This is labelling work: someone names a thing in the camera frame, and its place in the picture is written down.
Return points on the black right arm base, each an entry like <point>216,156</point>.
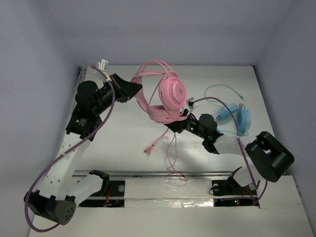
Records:
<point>228,193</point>

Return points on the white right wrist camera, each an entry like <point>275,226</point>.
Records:
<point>190,103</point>

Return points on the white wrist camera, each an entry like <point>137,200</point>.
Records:
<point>190,103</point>
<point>100,70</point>

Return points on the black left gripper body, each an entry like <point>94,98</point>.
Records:
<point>118,88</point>

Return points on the pink headphones with cable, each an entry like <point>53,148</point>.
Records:
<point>172,93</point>

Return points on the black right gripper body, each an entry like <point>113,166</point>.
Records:
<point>189,124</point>

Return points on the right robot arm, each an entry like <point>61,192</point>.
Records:
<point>265,157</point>

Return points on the aluminium rail frame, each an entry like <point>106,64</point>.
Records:
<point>131,144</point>

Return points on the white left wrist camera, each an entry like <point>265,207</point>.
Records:
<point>100,70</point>

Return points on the blue headphones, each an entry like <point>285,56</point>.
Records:
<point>241,114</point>

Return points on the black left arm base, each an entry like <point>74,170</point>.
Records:
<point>111,193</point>

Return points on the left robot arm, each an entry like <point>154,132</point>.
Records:
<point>55,199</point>

